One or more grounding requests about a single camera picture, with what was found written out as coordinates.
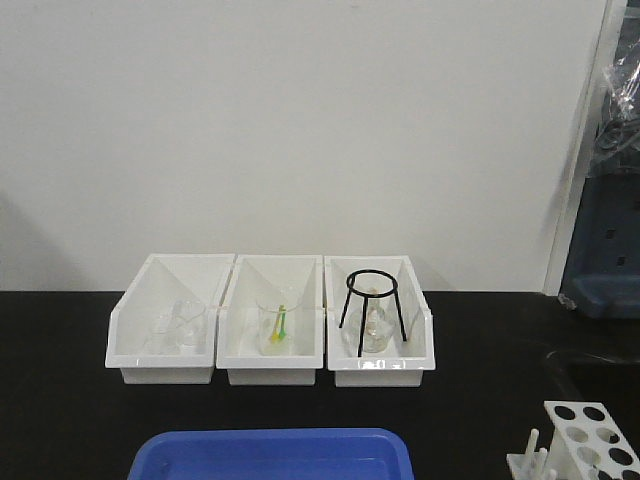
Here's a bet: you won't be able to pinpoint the beaker in middle bin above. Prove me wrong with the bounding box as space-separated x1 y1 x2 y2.
256 287 301 356

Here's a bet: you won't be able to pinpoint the clear plastic bag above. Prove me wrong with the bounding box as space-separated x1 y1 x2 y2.
588 40 639 177

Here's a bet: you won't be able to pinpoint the blue plastic tray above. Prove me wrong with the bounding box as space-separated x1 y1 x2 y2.
128 428 414 479

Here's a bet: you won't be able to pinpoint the glassware in left bin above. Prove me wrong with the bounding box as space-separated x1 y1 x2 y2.
142 300 206 355

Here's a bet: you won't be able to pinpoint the blue-grey pegboard drying rack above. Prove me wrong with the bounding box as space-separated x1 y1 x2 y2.
559 1 639 319

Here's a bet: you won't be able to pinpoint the white test tube rack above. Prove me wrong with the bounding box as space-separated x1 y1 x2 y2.
506 400 639 480

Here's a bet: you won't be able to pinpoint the white storage bin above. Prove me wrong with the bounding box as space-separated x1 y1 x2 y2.
324 256 436 387
216 255 325 386
105 254 235 384

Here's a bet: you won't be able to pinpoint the glass flask in right bin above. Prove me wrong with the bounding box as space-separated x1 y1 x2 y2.
342 298 393 354

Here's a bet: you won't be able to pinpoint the black wire tripod stand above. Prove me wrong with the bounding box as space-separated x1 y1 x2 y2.
338 269 409 358

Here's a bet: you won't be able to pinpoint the left white storage bin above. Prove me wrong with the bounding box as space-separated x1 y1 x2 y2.
105 254 235 384

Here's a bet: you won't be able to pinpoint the middle white storage bin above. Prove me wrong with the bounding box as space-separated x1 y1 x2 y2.
216 255 325 386

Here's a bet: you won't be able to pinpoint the yellow green plastic spatulas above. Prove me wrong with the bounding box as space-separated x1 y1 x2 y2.
269 304 287 343

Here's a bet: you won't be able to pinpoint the black sink basin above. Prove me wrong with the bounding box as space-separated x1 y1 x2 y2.
543 349 639 404

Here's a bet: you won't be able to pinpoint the right white storage bin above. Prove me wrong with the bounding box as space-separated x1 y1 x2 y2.
324 256 436 387

